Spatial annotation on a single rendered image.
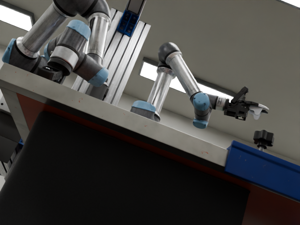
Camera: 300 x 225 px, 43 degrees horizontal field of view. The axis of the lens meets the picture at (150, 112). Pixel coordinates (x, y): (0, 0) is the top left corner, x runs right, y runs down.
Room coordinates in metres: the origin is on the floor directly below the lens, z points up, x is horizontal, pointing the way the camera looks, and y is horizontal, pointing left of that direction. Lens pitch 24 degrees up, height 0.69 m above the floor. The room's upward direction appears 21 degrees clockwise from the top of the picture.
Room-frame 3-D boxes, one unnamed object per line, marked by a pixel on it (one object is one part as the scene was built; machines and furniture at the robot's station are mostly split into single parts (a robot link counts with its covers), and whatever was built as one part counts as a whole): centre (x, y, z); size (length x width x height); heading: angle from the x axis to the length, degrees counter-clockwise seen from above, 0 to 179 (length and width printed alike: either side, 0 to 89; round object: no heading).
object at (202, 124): (1.72, -0.25, 1.55); 0.11 x 0.08 x 0.11; 162
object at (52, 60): (1.01, 0.30, 1.12); 0.09 x 0.08 x 0.12; 2
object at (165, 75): (1.82, -0.01, 1.63); 0.15 x 0.12 x 0.55; 162
